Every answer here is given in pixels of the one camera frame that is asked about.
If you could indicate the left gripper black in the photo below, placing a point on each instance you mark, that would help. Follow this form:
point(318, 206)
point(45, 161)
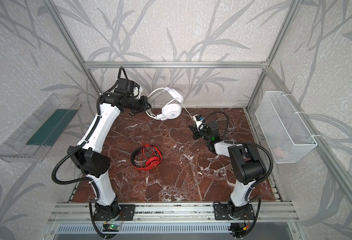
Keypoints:
point(143, 103)

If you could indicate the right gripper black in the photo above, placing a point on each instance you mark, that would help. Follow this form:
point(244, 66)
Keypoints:
point(198, 132)

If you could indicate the white headphones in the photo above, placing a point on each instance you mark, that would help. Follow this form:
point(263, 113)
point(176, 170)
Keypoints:
point(172, 109)

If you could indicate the red black headphones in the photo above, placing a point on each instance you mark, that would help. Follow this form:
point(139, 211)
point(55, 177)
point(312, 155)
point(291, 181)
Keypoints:
point(146, 157)

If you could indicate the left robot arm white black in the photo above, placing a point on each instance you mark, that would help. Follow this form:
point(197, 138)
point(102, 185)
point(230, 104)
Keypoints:
point(87, 154)

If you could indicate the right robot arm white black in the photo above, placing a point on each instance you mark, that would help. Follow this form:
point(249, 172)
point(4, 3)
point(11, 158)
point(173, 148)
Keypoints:
point(252, 164)

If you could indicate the pink object in basket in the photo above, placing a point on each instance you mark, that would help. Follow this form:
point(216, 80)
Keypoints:
point(279, 153)

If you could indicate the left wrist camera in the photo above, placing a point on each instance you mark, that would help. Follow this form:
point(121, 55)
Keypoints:
point(137, 92)

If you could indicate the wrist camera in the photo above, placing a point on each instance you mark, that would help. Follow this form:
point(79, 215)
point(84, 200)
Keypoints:
point(137, 92)
point(199, 121)

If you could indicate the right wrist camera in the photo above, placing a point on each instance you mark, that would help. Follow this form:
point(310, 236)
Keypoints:
point(199, 121)

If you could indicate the white wire mesh basket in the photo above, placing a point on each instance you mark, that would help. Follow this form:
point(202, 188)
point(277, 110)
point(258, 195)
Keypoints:
point(283, 127)

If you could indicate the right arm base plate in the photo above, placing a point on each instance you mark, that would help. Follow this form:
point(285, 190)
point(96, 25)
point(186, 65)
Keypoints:
point(230, 212)

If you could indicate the clear plastic wall tray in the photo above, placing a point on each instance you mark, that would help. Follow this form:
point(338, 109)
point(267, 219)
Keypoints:
point(31, 142)

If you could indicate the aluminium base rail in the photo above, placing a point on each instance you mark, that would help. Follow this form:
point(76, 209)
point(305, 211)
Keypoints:
point(183, 212)

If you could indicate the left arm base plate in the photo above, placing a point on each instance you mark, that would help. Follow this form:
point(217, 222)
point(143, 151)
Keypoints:
point(120, 212)

